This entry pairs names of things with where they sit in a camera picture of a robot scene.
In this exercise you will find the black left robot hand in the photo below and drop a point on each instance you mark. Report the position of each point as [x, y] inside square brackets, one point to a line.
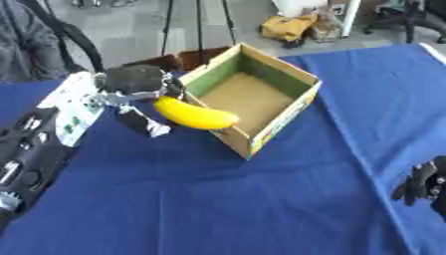
[133, 81]

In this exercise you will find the person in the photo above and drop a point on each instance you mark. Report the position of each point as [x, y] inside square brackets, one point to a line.
[35, 43]

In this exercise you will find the black office chair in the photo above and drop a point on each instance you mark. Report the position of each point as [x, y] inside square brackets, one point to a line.
[406, 18]

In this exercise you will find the yellow toy banana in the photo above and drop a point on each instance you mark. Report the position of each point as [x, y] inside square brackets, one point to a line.
[194, 115]

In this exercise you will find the yellow bag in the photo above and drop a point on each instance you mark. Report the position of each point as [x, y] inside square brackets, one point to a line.
[287, 28]

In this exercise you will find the black tripod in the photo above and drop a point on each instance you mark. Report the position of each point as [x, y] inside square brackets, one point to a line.
[197, 28]

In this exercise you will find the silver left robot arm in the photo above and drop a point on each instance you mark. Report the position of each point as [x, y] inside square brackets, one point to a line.
[43, 136]

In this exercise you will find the open tan cardboard box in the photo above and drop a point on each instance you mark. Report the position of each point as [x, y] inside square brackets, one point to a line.
[252, 96]

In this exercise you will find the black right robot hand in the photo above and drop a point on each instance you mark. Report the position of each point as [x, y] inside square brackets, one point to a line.
[423, 186]

